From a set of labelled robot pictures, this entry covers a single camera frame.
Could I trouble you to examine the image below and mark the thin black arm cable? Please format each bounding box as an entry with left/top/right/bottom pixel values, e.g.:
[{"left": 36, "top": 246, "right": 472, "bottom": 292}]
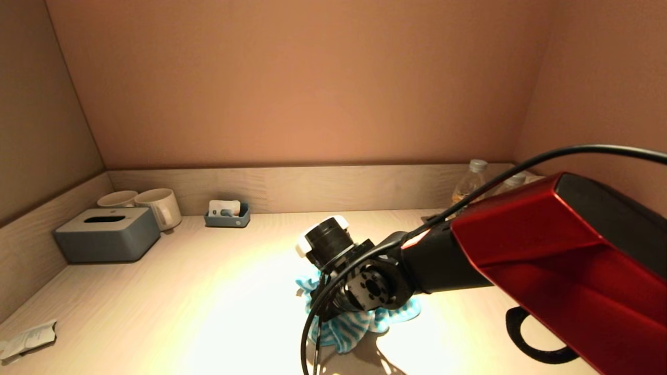
[{"left": 300, "top": 144, "right": 667, "bottom": 375}]

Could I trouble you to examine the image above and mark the crumpled white paper packet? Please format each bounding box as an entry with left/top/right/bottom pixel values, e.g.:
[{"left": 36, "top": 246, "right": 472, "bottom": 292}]
[{"left": 0, "top": 319, "right": 57, "bottom": 365}]

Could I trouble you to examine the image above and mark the white mug with handle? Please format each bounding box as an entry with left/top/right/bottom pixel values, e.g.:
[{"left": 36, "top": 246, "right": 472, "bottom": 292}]
[{"left": 134, "top": 188, "right": 182, "bottom": 232}]

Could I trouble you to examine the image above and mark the thick black cable loop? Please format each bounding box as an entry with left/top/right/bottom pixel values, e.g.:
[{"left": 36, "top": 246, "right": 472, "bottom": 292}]
[{"left": 505, "top": 306, "right": 580, "bottom": 365}]

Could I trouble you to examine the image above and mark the dark tea plastic bottle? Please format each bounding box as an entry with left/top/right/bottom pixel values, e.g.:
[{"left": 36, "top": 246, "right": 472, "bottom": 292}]
[{"left": 495, "top": 172, "right": 526, "bottom": 196}]

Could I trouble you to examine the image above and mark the blue white striped cloth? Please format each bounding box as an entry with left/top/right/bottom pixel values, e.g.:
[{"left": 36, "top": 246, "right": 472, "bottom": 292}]
[{"left": 295, "top": 271, "right": 422, "bottom": 355}]

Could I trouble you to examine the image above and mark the small blue-grey tray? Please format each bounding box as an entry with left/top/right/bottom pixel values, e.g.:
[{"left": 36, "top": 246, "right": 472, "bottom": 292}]
[{"left": 204, "top": 203, "right": 251, "bottom": 229}]

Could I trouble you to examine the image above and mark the white mug without visible handle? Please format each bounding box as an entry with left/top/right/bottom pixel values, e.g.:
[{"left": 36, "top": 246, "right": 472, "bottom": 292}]
[{"left": 97, "top": 191, "right": 139, "bottom": 209}]

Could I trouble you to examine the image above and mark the grey tissue box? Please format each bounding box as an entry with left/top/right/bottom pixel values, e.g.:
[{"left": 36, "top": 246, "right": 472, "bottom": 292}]
[{"left": 53, "top": 207, "right": 161, "bottom": 263}]

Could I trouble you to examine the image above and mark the white sachet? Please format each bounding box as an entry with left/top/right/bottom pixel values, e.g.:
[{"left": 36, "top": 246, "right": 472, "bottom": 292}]
[{"left": 208, "top": 200, "right": 241, "bottom": 217}]

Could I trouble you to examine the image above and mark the light tea plastic bottle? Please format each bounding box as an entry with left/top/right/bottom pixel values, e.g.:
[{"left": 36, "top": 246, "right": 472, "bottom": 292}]
[{"left": 451, "top": 159, "right": 488, "bottom": 206}]

